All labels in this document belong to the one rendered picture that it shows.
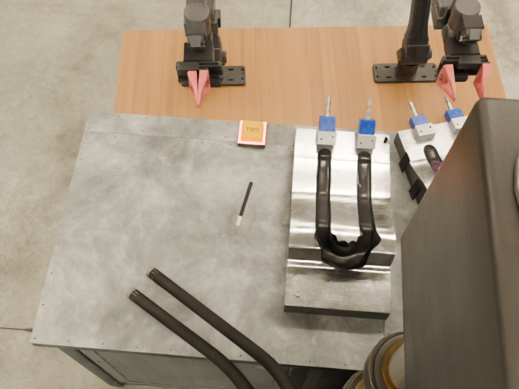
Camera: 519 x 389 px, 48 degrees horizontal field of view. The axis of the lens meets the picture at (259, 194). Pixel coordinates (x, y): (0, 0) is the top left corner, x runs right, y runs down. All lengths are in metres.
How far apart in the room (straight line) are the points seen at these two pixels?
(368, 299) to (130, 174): 0.75
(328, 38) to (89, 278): 1.06
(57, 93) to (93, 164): 1.26
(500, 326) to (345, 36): 1.75
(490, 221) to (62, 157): 2.55
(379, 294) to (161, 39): 1.07
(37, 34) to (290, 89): 1.73
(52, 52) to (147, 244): 1.72
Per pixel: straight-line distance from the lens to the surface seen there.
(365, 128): 1.62
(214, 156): 1.71
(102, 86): 2.95
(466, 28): 1.39
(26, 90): 3.05
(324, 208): 1.53
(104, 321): 1.57
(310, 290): 1.48
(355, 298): 1.49
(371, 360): 0.76
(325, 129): 1.61
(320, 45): 1.96
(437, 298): 0.39
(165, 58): 1.94
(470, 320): 0.33
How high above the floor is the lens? 2.27
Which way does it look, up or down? 63 degrees down
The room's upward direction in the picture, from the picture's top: straight up
